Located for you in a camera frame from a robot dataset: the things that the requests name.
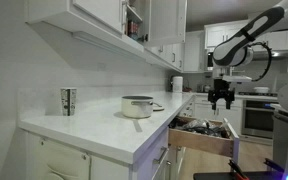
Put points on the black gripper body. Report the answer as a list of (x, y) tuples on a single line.
[(221, 91)]

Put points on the white wooden kitchen drawer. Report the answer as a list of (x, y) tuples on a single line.
[(200, 141)]

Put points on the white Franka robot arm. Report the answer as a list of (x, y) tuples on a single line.
[(237, 50)]

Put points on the wide white drawer front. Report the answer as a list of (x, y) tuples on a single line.
[(152, 155)]

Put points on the white base kitchen unit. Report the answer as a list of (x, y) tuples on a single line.
[(100, 133)]

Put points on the white base cabinets beside oven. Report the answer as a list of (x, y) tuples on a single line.
[(204, 111)]

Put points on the small kettle on counter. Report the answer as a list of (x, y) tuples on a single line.
[(205, 88)]

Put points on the stainless steel oven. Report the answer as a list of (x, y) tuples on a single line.
[(257, 116)]

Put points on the built-in microwave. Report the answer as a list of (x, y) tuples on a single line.
[(210, 61)]

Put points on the white pot on stove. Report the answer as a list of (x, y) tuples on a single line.
[(261, 90)]

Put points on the white countertop appliance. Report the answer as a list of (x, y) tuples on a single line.
[(177, 84)]

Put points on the flat pot lid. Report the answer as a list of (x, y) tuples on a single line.
[(158, 107)]

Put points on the red black hand tool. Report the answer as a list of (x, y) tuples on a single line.
[(237, 168), (273, 165)]

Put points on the steel range hood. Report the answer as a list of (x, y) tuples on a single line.
[(277, 54)]

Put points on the black tool case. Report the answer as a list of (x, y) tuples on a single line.
[(217, 176)]

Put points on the open white cabinet door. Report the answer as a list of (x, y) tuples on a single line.
[(165, 21)]

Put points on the red food box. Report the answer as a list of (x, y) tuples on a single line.
[(132, 30)]

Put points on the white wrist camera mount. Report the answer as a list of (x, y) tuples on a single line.
[(237, 78)]

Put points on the white wall cabinets over stove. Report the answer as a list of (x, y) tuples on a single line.
[(224, 33)]

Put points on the white wall cabinet unit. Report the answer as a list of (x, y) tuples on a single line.
[(94, 23)]

